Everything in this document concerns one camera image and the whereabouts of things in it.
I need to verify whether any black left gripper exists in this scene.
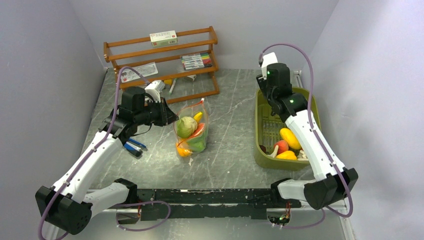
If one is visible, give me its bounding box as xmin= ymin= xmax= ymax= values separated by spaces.
xmin=135 ymin=97 xmax=180 ymax=127

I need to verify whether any clear zip bag orange zipper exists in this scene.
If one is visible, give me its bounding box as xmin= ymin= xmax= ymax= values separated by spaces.
xmin=172 ymin=98 xmax=209 ymax=159

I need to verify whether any yellow toy banana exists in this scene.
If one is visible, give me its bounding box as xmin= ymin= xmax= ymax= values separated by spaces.
xmin=192 ymin=111 xmax=204 ymax=123

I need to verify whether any pink toy watermelon slice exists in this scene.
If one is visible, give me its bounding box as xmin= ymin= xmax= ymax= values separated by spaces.
xmin=189 ymin=122 xmax=206 ymax=139

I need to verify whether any orange toy bell pepper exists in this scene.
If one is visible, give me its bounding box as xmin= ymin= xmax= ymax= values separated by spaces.
xmin=175 ymin=143 xmax=193 ymax=158

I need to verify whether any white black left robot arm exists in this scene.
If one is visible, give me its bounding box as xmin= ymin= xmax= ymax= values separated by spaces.
xmin=35 ymin=87 xmax=179 ymax=239

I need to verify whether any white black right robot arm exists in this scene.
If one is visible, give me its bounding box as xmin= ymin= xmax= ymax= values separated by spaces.
xmin=256 ymin=63 xmax=359 ymax=210

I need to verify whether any green capped white marker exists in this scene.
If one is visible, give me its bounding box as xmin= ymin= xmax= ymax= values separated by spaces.
xmin=168 ymin=78 xmax=177 ymax=95

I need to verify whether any olive green plastic bin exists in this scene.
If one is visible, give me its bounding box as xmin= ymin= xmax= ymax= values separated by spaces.
xmin=253 ymin=90 xmax=310 ymax=171

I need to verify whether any blue black stapler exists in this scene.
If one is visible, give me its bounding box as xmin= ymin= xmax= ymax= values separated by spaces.
xmin=123 ymin=138 xmax=148 ymax=159

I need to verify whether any wooden three-tier shelf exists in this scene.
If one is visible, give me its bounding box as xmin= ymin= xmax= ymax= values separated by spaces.
xmin=103 ymin=26 xmax=220 ymax=104

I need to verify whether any coloured marker pen pack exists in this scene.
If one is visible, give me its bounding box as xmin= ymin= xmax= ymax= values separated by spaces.
xmin=180 ymin=52 xmax=213 ymax=71

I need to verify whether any dark red toy date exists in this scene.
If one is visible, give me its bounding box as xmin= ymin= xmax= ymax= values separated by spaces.
xmin=259 ymin=145 xmax=267 ymax=154

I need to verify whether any red orange toy peach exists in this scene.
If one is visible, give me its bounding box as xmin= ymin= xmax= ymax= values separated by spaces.
xmin=273 ymin=140 xmax=290 ymax=154

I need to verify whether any yellow toy lemon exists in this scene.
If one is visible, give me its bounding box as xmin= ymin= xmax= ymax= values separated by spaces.
xmin=279 ymin=127 xmax=302 ymax=150

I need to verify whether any white toy mushroom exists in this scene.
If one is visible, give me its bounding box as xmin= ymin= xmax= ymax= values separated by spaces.
xmin=267 ymin=145 xmax=279 ymax=158

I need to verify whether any yellow toy mango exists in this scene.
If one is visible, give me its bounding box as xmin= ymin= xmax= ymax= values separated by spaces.
xmin=276 ymin=150 xmax=298 ymax=161

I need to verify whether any green white box top shelf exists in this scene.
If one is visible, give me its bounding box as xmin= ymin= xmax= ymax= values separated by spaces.
xmin=149 ymin=30 xmax=178 ymax=48

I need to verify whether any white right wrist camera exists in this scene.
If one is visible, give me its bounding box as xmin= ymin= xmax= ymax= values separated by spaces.
xmin=258 ymin=52 xmax=278 ymax=80

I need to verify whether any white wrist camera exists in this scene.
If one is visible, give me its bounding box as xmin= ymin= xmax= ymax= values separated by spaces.
xmin=144 ymin=80 xmax=165 ymax=102
xmin=258 ymin=52 xmax=278 ymax=80

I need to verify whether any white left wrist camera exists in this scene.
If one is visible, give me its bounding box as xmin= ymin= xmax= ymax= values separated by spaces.
xmin=144 ymin=80 xmax=165 ymax=102

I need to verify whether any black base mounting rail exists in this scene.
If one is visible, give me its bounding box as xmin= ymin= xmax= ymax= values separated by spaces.
xmin=124 ymin=188 xmax=302 ymax=221

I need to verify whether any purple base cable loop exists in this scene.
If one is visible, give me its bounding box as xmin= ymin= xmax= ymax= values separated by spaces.
xmin=115 ymin=201 xmax=173 ymax=232

